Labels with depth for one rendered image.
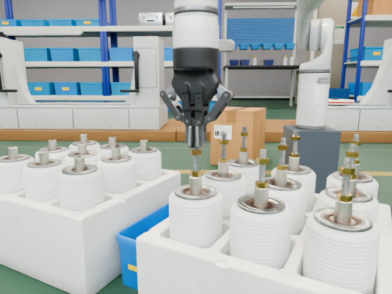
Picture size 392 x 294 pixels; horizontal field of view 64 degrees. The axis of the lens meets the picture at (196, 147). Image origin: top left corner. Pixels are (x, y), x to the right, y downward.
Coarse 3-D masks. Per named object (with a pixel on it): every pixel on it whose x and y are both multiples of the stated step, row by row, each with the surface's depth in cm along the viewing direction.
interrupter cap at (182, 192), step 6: (180, 186) 58; (186, 186) 58; (204, 186) 58; (210, 186) 58; (174, 192) 55; (180, 192) 55; (186, 192) 56; (204, 192) 56; (210, 192) 55; (216, 192) 55; (186, 198) 52; (192, 198) 52; (198, 198) 52; (204, 198) 52
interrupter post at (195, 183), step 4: (200, 176) 55; (192, 180) 54; (196, 180) 54; (200, 180) 54; (192, 184) 54; (196, 184) 54; (200, 184) 55; (192, 188) 54; (196, 188) 54; (200, 188) 55; (192, 192) 55; (196, 192) 54; (200, 192) 55
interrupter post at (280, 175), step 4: (276, 168) 60; (276, 172) 59; (280, 172) 59; (284, 172) 59; (276, 176) 59; (280, 176) 59; (284, 176) 59; (276, 180) 60; (280, 180) 59; (284, 180) 59; (276, 184) 60; (280, 184) 59; (284, 184) 59
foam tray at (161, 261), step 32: (160, 224) 59; (224, 224) 60; (384, 224) 59; (160, 256) 52; (192, 256) 49; (224, 256) 48; (384, 256) 48; (160, 288) 53; (192, 288) 50; (224, 288) 47; (256, 288) 44; (288, 288) 42; (320, 288) 41; (384, 288) 41
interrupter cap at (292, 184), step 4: (268, 180) 62; (272, 180) 62; (288, 180) 62; (292, 180) 62; (296, 180) 61; (268, 184) 59; (272, 184) 60; (288, 184) 60; (292, 184) 59; (296, 184) 59; (300, 184) 59; (272, 188) 57; (276, 188) 57; (280, 188) 57; (284, 188) 57; (288, 188) 57; (292, 188) 57; (296, 188) 57
